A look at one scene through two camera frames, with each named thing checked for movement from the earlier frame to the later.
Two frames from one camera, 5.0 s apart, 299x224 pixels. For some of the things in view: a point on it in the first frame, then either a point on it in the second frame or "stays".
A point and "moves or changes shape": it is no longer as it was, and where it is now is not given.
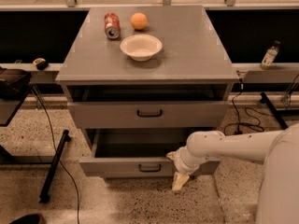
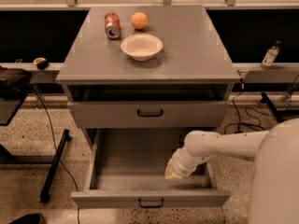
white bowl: [140, 47] stays
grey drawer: [136, 153] moves or changes shape
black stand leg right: [265, 100] stays
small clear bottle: [270, 56] stays
